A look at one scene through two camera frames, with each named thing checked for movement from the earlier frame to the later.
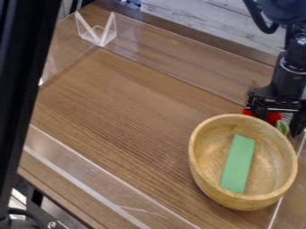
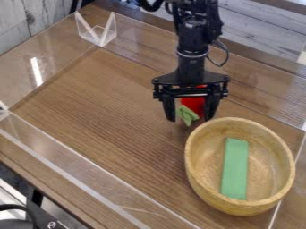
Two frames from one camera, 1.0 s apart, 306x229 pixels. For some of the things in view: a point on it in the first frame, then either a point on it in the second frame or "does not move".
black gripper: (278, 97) to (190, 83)
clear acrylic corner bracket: (97, 35) does not move
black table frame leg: (51, 222) does not move
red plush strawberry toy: (272, 118) to (192, 109)
